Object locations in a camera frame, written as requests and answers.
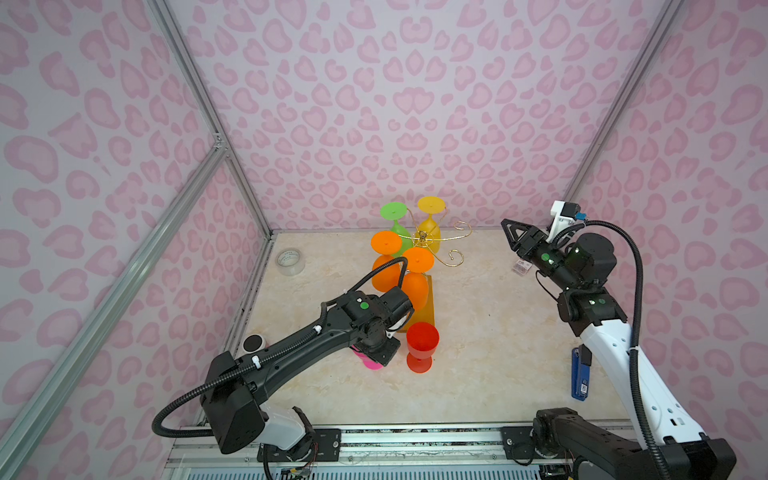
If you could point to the small pink card box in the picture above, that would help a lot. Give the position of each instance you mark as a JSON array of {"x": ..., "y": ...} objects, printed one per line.
[{"x": 522, "y": 267}]

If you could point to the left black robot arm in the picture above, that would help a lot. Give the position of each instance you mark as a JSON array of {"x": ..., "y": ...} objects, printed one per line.
[{"x": 237, "y": 410}]

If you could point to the green wine glass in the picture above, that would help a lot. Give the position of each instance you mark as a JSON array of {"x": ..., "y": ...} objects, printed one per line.
[{"x": 395, "y": 212}]

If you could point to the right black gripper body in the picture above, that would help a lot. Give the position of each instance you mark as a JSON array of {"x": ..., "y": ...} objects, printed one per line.
[{"x": 551, "y": 260}]

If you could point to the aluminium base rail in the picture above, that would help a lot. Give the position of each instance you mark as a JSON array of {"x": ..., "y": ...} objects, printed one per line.
[{"x": 388, "y": 451}]

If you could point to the red wine glass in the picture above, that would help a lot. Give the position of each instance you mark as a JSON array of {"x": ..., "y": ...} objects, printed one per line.
[{"x": 422, "y": 341}]

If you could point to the pink wine glass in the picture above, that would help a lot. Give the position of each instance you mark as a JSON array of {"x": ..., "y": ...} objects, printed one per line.
[{"x": 367, "y": 362}]

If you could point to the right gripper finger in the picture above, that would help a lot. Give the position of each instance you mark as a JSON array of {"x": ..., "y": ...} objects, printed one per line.
[
  {"x": 514, "y": 239},
  {"x": 524, "y": 228}
]

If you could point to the orange wine glass front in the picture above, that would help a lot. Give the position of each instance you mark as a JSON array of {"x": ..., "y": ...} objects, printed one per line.
[{"x": 415, "y": 284}]

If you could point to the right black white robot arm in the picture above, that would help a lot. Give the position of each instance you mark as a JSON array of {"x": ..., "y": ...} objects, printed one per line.
[{"x": 670, "y": 443}]

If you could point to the yellow wine glass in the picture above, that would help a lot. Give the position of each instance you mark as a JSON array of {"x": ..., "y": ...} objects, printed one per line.
[{"x": 429, "y": 230}]

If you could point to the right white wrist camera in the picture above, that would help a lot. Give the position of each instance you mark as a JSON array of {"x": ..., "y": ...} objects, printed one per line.
[{"x": 564, "y": 214}]

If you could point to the blue black stapler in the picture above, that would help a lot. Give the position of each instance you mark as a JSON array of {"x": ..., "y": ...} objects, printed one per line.
[{"x": 581, "y": 361}]

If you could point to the small white black round device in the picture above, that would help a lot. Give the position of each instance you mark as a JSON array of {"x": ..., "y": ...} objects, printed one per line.
[{"x": 253, "y": 343}]

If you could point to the clear tape roll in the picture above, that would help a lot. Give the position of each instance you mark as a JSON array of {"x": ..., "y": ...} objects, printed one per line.
[{"x": 290, "y": 261}]

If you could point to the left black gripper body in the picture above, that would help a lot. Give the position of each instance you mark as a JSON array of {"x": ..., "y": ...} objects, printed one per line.
[{"x": 384, "y": 349}]

